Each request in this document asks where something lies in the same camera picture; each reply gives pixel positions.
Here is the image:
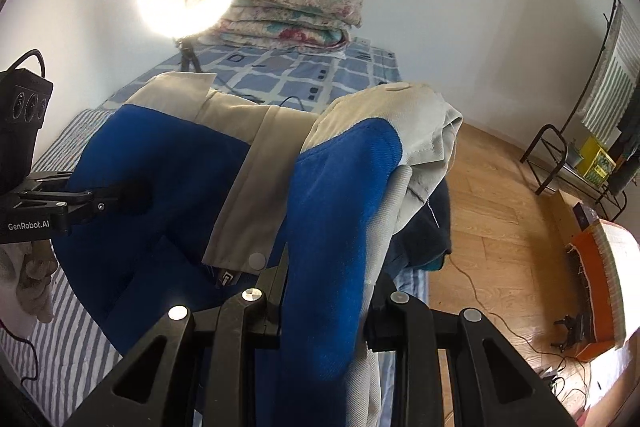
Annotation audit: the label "black power cable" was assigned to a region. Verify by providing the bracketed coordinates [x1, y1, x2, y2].
[215, 77, 312, 112]

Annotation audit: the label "person's left hand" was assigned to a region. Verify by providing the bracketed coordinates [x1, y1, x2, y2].
[0, 238, 61, 324]

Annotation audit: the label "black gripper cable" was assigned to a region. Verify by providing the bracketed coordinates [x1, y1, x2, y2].
[0, 49, 49, 383]

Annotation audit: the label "dark hanging clothes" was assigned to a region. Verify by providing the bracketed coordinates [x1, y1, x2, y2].
[606, 96, 640, 198]

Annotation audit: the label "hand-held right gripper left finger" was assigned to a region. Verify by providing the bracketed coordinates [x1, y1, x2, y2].
[62, 241, 291, 427]

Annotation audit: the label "small black device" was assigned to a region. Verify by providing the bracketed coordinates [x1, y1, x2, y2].
[552, 314, 592, 354]

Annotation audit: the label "cream and blue coverall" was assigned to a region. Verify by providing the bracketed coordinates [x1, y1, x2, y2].
[52, 72, 464, 427]

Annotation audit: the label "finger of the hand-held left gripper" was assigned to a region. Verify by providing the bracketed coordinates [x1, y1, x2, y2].
[66, 179, 152, 229]

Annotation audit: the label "blue striped bed sheet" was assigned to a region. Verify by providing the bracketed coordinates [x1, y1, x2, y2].
[0, 36, 431, 427]

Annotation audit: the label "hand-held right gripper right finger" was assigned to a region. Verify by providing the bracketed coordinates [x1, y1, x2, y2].
[362, 274, 576, 427]

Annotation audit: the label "yellow box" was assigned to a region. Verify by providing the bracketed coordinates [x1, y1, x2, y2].
[579, 137, 617, 186]

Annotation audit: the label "cardboard box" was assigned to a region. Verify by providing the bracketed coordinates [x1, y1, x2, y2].
[547, 189, 608, 258]

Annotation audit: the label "black light tripod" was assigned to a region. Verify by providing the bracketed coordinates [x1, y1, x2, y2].
[175, 0, 212, 72]

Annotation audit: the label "orange mat with fringe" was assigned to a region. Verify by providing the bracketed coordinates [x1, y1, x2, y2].
[565, 218, 640, 363]

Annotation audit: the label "folded floral quilt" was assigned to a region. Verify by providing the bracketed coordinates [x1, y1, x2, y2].
[200, 0, 364, 54]

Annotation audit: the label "green striped hanging cloth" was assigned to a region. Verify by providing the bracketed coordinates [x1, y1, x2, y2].
[582, 4, 639, 136]

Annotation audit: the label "black metal rack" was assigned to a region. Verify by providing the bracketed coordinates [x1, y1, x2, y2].
[520, 0, 640, 223]

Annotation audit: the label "dark green garment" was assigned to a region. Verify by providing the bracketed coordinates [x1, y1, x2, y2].
[385, 179, 454, 273]

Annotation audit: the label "thin dark cable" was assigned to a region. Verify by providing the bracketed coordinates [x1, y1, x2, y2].
[444, 252, 601, 408]

